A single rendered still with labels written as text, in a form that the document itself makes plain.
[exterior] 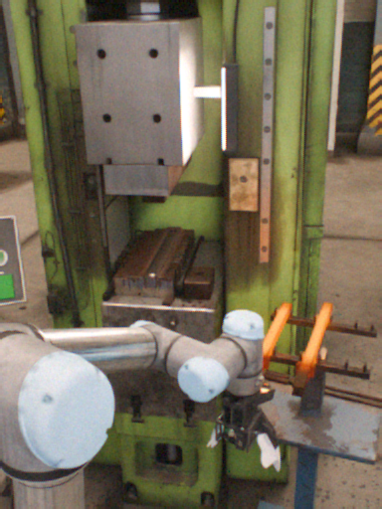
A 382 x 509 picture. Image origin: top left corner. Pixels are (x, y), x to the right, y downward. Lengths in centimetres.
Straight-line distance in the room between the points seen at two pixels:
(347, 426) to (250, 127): 94
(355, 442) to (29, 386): 124
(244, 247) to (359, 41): 576
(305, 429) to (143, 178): 88
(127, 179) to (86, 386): 118
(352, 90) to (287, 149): 576
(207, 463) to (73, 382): 162
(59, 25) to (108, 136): 38
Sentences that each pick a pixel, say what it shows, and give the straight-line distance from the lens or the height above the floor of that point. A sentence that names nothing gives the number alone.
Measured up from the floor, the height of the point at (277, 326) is 94.
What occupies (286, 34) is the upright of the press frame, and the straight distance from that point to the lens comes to 179.
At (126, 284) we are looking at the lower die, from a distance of 193.
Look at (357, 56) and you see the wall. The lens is 754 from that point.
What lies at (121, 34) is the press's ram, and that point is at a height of 174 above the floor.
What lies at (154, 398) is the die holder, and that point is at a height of 55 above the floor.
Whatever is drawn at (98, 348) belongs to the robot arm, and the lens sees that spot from 92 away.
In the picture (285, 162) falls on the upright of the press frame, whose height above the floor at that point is 134.
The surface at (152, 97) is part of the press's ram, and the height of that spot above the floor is 156.
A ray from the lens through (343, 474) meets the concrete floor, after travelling 263.
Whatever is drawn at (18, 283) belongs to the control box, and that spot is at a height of 101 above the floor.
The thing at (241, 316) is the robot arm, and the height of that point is 129.
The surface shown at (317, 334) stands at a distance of 169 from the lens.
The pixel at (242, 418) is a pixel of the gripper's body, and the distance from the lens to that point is 116.
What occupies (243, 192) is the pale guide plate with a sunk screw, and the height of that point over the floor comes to 125.
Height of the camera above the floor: 183
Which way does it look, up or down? 24 degrees down
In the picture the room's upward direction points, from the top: 2 degrees counter-clockwise
